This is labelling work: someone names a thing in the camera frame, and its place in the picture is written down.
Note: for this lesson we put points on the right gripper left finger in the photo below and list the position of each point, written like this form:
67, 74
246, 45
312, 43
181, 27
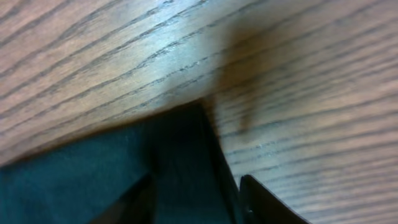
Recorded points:
136, 206

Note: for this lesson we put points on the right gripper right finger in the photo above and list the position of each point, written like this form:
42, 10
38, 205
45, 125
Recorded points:
260, 206

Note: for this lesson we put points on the black t-shirt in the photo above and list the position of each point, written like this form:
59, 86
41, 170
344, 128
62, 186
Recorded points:
77, 181

